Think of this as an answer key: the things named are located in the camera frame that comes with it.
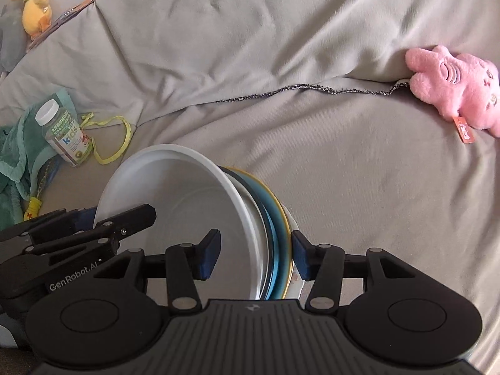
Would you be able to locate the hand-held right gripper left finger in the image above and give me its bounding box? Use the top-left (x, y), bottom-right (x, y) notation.
top-left (97, 228), bottom-right (222, 313)

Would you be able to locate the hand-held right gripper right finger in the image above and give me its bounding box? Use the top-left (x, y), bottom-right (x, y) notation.
top-left (291, 230), bottom-right (417, 313)

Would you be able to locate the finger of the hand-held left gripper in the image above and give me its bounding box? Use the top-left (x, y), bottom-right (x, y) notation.
top-left (0, 207), bottom-right (97, 248)
top-left (22, 204), bottom-right (158, 257)

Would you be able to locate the white bowl yellow rim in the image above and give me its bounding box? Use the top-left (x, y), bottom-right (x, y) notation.
top-left (228, 167), bottom-right (294, 299)

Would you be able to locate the blue bowl dark rim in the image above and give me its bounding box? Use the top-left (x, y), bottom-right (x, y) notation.
top-left (222, 166), bottom-right (292, 301)

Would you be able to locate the large plain white bowl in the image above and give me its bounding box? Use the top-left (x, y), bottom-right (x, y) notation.
top-left (217, 164), bottom-right (274, 301)

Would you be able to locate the white floral dish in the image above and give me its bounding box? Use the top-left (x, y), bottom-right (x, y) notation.
top-left (279, 203), bottom-right (306, 301)

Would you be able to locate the white plastic tub rainbow print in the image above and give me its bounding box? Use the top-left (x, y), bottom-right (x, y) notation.
top-left (95, 144), bottom-right (268, 301)

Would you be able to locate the green cloth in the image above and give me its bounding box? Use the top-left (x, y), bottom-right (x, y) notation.
top-left (0, 88), bottom-right (75, 235)

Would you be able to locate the vitamin bottle white cap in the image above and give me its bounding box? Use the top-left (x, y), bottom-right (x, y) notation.
top-left (35, 99), bottom-right (94, 168)

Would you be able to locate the grey cloth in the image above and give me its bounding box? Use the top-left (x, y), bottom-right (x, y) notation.
top-left (0, 8), bottom-right (26, 72)

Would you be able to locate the beige sofa cover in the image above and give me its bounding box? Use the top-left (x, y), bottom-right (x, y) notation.
top-left (0, 0), bottom-right (500, 360)

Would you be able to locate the yellow duck plush toy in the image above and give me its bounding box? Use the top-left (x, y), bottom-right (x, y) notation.
top-left (10, 0), bottom-right (53, 40)

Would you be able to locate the colourful picture book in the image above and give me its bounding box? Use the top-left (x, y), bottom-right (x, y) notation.
top-left (25, 0), bottom-right (120, 51)

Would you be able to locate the pink plush toy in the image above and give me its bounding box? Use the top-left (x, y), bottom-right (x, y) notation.
top-left (404, 45), bottom-right (500, 145)

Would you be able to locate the patterned strap with yellow clip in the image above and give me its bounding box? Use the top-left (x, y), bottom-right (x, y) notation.
top-left (23, 156), bottom-right (63, 223)

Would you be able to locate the yellow-green loop strap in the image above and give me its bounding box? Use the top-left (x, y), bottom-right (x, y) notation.
top-left (80, 112), bottom-right (133, 165)

